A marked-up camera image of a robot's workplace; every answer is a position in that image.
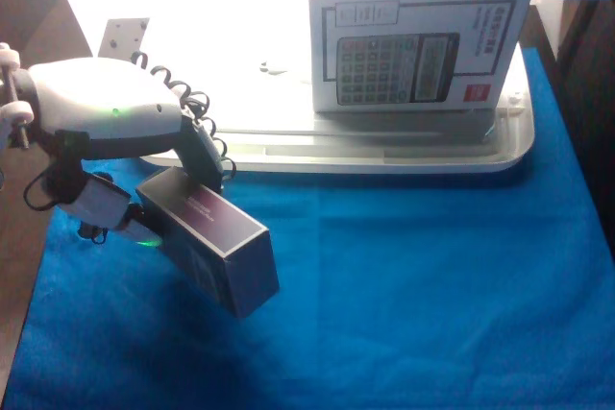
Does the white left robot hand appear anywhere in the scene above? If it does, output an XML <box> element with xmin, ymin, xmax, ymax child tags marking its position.
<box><xmin>23</xmin><ymin>57</ymin><xmax>228</xmax><ymax>249</ymax></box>

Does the dark maroon rectangular box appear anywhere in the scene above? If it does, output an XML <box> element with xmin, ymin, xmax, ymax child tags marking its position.
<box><xmin>135</xmin><ymin>165</ymin><xmax>281</xmax><ymax>319</ymax></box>

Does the white calculator box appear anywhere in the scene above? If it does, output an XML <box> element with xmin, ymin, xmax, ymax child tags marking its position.
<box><xmin>307</xmin><ymin>0</ymin><xmax>533</xmax><ymax>113</ymax></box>

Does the blue cloth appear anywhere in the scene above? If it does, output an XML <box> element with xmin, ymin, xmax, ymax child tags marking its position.
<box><xmin>0</xmin><ymin>47</ymin><xmax>615</xmax><ymax>410</ymax></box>

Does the grey metal bracket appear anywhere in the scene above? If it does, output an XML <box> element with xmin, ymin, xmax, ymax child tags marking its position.
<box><xmin>97</xmin><ymin>17</ymin><xmax>150</xmax><ymax>60</ymax></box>

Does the black coiled cable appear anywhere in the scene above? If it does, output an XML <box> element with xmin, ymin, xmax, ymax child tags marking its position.
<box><xmin>132</xmin><ymin>50</ymin><xmax>237</xmax><ymax>186</ymax></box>

